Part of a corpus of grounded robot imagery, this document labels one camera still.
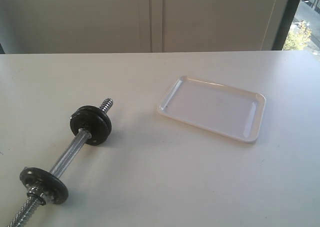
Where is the white plastic tray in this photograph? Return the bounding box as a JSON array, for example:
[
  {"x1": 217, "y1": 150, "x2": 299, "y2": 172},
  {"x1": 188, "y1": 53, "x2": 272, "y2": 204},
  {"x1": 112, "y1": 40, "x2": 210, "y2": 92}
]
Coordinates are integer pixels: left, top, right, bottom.
[{"x1": 157, "y1": 76, "x2": 266, "y2": 143}]

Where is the black weight plate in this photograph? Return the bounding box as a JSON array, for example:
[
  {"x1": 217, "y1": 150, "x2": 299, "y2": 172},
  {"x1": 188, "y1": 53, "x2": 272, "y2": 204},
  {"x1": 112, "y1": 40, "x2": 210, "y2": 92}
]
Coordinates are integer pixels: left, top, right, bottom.
[
  {"x1": 70, "y1": 105, "x2": 112, "y2": 145},
  {"x1": 19, "y1": 167, "x2": 69, "y2": 205},
  {"x1": 70, "y1": 110, "x2": 110, "y2": 146}
]

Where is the chrome spinlock collar nut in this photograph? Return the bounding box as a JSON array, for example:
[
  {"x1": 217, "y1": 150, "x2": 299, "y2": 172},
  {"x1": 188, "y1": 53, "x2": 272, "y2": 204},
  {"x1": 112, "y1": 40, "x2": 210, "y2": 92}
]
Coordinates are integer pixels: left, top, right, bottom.
[{"x1": 27, "y1": 186, "x2": 49, "y2": 206}]

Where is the chrome threaded dumbbell bar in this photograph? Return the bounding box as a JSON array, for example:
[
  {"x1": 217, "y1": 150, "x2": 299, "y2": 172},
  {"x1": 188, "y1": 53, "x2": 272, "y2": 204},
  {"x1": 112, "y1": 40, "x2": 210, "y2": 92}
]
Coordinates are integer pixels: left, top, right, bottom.
[{"x1": 8, "y1": 97, "x2": 114, "y2": 227}]

